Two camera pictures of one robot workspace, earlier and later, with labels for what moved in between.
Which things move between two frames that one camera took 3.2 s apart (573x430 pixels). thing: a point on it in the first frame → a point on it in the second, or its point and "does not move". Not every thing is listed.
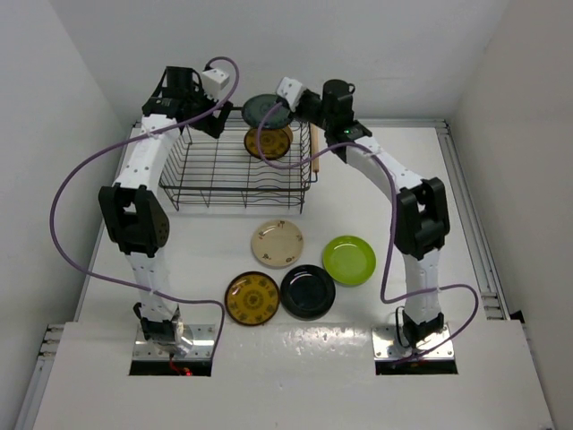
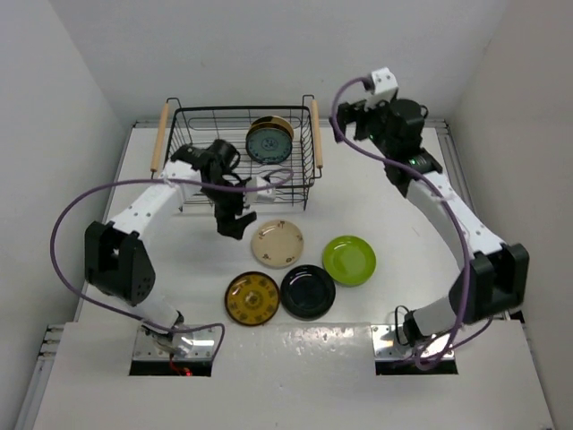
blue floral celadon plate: (256, 108) → (269, 145)
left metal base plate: (201, 348) does not move
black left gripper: (209, 124) → (226, 217)
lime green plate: (349, 261) does not move
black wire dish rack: (238, 163) does not move
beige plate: (277, 243) does not move
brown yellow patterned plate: (252, 297) does not move
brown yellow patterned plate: (275, 142) → (271, 122)
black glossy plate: (307, 292) does not move
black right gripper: (298, 112) → (347, 113)
